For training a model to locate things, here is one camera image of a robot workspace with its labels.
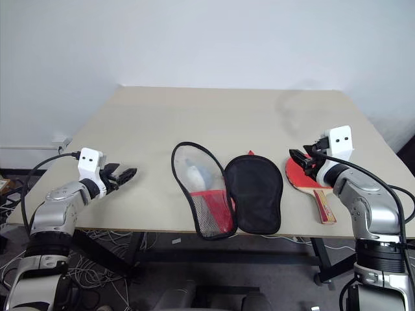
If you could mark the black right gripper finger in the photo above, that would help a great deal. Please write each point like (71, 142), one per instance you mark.
(311, 148)
(301, 157)

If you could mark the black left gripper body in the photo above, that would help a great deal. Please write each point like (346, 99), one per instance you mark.
(110, 181)

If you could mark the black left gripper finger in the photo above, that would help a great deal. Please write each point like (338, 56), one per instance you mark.
(127, 176)
(113, 167)

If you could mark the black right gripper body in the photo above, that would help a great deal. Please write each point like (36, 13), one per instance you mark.
(319, 149)

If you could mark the red table tennis paddle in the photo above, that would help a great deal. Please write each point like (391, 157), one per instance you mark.
(294, 177)

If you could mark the black red mesh paddle case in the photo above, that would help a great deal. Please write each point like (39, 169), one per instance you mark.
(256, 194)

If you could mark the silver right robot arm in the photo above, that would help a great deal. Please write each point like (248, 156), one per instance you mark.
(373, 207)

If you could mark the small brown floor box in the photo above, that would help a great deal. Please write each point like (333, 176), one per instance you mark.
(3, 185)

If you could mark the black table caster wheel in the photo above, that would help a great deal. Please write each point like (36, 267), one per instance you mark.
(325, 280)

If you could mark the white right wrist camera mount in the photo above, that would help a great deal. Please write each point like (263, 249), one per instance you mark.
(340, 139)

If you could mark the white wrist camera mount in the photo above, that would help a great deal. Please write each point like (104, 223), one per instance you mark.
(340, 139)
(89, 162)

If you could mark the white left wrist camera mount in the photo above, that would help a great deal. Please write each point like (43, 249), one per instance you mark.
(89, 162)

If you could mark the white wall power socket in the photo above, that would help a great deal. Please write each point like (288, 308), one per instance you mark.
(61, 141)

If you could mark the dark panel beside wall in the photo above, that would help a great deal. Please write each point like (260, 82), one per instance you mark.
(408, 145)

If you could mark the black metal table frame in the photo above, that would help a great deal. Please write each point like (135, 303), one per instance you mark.
(227, 257)

